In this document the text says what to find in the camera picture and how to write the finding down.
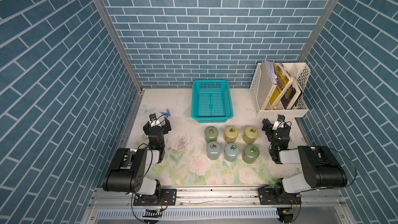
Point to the teal plastic basket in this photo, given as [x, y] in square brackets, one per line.
[211, 101]

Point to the black book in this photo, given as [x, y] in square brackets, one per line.
[291, 95]

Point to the floral table mat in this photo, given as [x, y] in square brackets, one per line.
[186, 163]

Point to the grey blue tea canister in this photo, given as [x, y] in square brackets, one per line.
[213, 150]

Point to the aluminium corner post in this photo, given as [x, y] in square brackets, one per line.
[329, 7]
[104, 15]

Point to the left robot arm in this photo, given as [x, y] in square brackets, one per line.
[128, 169]

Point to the yellow green tea canister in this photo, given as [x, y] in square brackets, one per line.
[211, 134]

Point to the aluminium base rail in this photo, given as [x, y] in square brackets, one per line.
[220, 205]

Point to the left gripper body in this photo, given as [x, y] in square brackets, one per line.
[164, 130]

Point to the white perforated file holder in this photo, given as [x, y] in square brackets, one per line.
[298, 71]

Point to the white fabric butterfly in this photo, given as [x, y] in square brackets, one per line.
[144, 109]

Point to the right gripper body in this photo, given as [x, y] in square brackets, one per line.
[270, 132]

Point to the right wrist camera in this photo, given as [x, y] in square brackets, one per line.
[280, 120]

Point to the olive green tea canister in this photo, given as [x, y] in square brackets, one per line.
[231, 134]

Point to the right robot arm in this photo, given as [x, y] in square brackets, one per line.
[320, 168]

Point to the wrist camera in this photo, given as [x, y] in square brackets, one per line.
[280, 120]
[153, 120]

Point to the yellow book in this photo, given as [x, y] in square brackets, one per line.
[284, 81]

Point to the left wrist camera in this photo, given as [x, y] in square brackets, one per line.
[153, 120]

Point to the beige pressure file folder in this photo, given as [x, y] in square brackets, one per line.
[267, 84]

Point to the light olive tea canister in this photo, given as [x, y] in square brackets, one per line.
[250, 135]

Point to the right aluminium corner post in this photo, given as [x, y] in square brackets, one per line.
[329, 7]

